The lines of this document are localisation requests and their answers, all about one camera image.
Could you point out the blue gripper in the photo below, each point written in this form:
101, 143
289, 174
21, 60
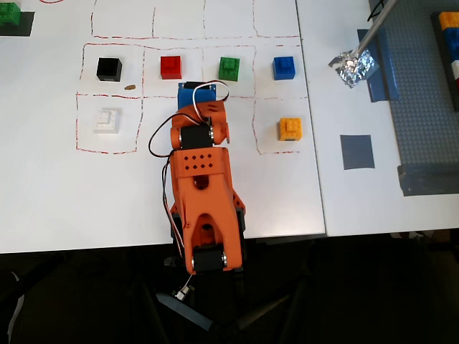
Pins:
195, 97

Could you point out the green lego block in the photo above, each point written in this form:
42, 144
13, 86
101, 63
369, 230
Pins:
9, 13
229, 69

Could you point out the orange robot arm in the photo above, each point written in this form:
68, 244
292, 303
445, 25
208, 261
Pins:
204, 186

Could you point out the red lego block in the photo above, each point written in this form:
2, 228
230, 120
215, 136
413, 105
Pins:
171, 67

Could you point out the black lego block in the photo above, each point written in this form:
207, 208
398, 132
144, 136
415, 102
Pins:
109, 69

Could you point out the white lego block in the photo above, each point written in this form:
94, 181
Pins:
106, 120

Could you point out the blue lego block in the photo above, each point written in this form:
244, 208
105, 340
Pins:
284, 68

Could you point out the yellow lego block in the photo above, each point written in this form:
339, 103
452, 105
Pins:
290, 129

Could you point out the dark grey square marker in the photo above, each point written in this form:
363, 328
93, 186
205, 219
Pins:
27, 25

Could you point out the grey tape square marker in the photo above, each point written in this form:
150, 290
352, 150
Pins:
357, 152

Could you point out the small brown crumb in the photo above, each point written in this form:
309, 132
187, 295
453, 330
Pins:
130, 87

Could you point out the black table clamp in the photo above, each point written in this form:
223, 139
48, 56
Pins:
176, 229
241, 229

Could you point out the crumpled aluminium foil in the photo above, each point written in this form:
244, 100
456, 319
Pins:
353, 71

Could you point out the blue-grey tape strip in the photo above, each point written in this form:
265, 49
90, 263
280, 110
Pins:
385, 79

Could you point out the metal pole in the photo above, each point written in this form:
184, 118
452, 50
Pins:
376, 27

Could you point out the grey flat bar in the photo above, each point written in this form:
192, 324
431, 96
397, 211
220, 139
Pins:
186, 311

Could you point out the dark tube leg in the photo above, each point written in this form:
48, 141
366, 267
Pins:
261, 311

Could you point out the grey lego baseplate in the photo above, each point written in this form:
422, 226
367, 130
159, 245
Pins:
419, 107

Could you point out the white brick row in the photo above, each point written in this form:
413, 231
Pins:
455, 70

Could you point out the blue brick stack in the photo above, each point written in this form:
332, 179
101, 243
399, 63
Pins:
453, 44

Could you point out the yellow brick stack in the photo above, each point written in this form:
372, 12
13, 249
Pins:
450, 20

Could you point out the grey duct tape strip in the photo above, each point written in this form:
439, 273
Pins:
426, 181

